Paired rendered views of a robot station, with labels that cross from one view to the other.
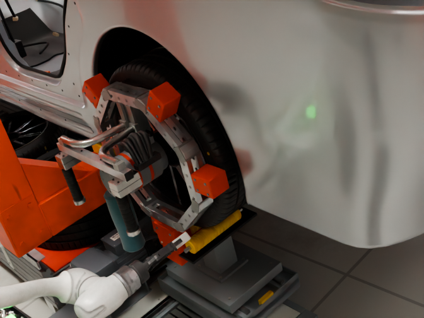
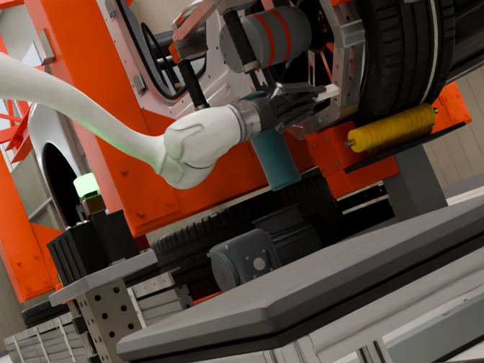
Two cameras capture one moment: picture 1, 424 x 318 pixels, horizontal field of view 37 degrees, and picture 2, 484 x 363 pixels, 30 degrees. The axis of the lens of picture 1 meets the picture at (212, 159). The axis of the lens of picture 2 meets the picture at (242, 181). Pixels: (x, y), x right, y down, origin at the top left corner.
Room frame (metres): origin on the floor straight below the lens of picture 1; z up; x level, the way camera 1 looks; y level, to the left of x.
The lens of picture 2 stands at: (-0.40, 0.07, 0.39)
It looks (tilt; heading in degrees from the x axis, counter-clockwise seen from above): 3 degrees up; 10
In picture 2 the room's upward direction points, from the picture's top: 22 degrees counter-clockwise
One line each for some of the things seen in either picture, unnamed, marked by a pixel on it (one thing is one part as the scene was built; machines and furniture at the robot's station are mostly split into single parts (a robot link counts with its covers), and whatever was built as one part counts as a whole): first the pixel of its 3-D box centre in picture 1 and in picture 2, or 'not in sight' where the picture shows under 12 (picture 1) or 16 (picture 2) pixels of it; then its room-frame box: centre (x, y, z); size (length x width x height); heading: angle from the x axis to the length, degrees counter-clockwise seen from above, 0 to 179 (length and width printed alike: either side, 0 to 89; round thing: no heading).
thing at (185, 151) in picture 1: (149, 158); (288, 32); (1.96, 0.21, 0.85); 0.54 x 0.07 x 0.54; 35
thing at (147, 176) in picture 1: (134, 168); (265, 39); (1.92, 0.27, 0.85); 0.21 x 0.14 x 0.14; 125
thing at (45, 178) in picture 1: (81, 164); (227, 140); (2.36, 0.54, 0.69); 0.52 x 0.17 x 0.35; 125
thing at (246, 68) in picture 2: (127, 213); (240, 39); (1.69, 0.31, 0.83); 0.04 x 0.04 x 0.16
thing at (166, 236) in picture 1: (183, 233); (353, 155); (1.98, 0.18, 0.48); 0.16 x 0.12 x 0.17; 125
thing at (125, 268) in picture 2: not in sight; (99, 279); (1.69, 0.85, 0.44); 0.43 x 0.17 x 0.03; 35
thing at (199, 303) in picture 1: (226, 281); not in sight; (2.06, 0.07, 0.13); 0.50 x 0.36 x 0.10; 35
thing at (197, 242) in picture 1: (214, 229); (392, 127); (1.92, 0.06, 0.51); 0.29 x 0.06 x 0.06; 125
